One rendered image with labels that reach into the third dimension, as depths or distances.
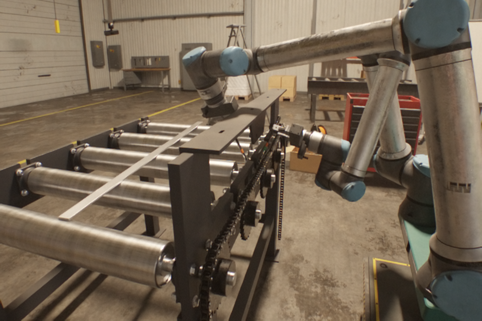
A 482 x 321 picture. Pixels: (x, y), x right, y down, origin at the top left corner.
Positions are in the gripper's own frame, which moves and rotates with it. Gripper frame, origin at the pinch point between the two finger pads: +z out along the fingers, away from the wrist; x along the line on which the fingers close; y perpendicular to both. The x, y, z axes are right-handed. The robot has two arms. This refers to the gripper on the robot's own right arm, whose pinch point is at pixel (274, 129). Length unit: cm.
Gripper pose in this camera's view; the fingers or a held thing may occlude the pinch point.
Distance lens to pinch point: 131.2
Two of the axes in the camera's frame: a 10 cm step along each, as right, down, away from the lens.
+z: -8.9, -3.0, 3.5
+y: 4.2, -8.5, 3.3
